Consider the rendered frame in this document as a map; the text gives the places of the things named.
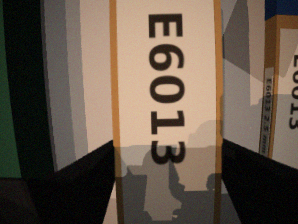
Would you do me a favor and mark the tan cardboard box with blue band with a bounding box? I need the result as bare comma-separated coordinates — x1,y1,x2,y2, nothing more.
258,0,298,169

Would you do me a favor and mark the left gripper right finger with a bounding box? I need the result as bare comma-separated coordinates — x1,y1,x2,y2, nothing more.
221,138,298,224

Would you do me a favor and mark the green rectangular block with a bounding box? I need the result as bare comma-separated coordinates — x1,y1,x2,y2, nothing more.
0,0,54,179

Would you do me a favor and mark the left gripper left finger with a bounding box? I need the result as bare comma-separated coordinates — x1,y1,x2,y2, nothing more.
0,139,115,224

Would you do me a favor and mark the cardboard pack of welding electrodes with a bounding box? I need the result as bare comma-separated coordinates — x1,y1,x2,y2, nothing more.
109,0,223,224

